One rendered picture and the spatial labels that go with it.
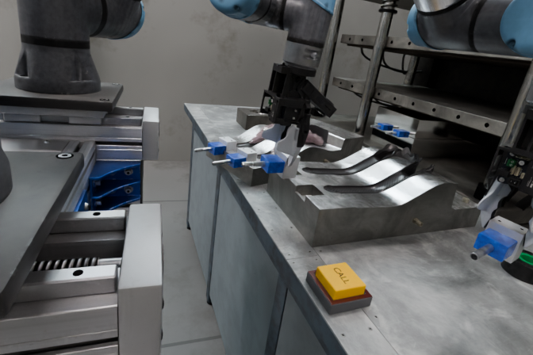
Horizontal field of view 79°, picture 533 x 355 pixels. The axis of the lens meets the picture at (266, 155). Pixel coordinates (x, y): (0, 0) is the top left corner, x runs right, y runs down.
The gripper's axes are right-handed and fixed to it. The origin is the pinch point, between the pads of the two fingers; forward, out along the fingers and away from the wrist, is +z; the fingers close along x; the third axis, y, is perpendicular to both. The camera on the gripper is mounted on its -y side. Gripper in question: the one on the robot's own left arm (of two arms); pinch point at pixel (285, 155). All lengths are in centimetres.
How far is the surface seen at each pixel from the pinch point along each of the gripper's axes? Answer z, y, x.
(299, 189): 6.5, -2.8, 4.5
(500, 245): -2.9, -16.0, 38.8
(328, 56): -17, -86, -107
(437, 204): 4.2, -33.1, 18.3
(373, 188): 5.0, -22.4, 8.1
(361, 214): 6.1, -11.1, 16.3
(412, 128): 2, -85, -34
